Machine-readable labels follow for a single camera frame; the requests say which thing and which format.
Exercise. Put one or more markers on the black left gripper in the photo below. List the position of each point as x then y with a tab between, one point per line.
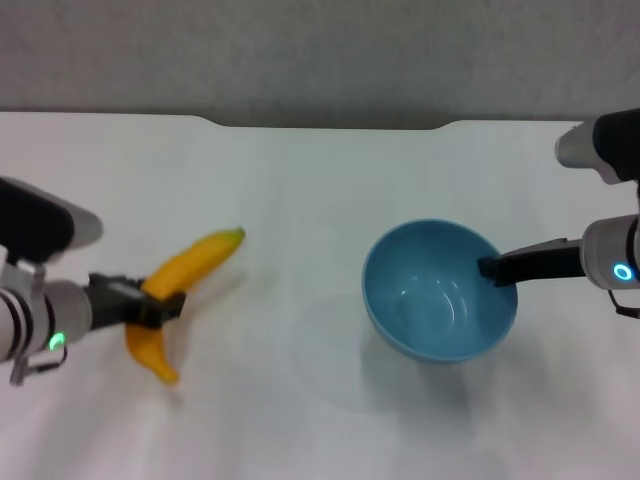
112	302

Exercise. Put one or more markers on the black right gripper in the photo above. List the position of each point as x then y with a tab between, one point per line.
550	262

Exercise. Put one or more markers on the yellow banana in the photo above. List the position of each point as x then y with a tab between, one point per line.
192	260

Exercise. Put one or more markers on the blue bowl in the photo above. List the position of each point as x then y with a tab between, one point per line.
430	300

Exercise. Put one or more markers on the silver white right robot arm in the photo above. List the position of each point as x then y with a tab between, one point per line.
607	255

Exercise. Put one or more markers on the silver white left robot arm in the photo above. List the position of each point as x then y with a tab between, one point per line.
35	310

